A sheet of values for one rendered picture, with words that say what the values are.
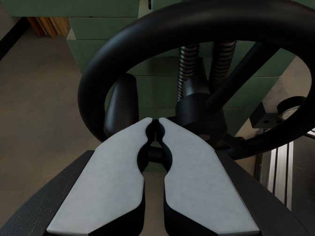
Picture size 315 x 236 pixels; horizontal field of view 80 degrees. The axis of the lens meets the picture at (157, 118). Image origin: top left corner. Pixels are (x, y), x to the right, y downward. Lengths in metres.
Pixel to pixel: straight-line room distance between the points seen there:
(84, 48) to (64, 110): 0.99
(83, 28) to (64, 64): 1.30
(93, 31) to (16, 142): 1.09
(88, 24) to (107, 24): 0.03
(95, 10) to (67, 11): 0.04
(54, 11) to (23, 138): 1.07
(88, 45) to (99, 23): 0.05
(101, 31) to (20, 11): 0.12
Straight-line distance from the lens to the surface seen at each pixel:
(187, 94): 0.25
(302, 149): 1.10
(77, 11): 0.36
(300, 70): 1.84
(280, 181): 0.95
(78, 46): 0.40
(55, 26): 1.96
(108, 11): 0.35
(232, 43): 0.25
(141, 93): 0.47
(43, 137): 1.31
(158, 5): 0.23
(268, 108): 0.56
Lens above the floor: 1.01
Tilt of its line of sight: 58 degrees down
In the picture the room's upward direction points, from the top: 1 degrees clockwise
